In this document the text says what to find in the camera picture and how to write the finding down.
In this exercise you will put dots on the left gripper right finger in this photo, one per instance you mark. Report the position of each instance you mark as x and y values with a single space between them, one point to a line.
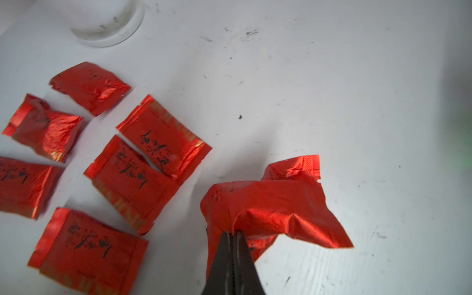
246 279

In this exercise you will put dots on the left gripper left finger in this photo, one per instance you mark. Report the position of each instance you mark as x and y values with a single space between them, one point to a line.
221 280

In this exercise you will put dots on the red tea bag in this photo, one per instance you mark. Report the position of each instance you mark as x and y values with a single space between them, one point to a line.
91 86
170 145
136 190
50 133
26 188
289 199
87 255

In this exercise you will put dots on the white paper cup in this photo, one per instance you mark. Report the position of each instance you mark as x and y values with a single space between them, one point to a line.
105 23

